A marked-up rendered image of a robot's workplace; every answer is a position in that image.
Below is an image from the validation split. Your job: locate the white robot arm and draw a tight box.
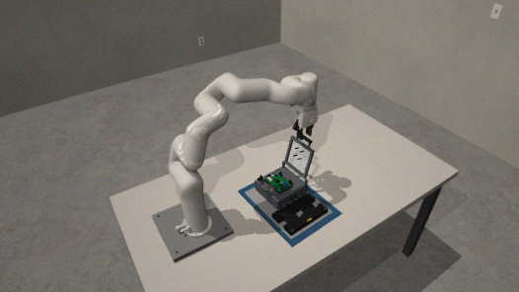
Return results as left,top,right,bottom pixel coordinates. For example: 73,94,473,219
169,73,318,237

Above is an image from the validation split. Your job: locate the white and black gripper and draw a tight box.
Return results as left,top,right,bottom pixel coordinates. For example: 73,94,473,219
292,103,318,140

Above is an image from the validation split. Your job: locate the green circuit board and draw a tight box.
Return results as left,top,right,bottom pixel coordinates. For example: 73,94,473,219
266,174,291,192

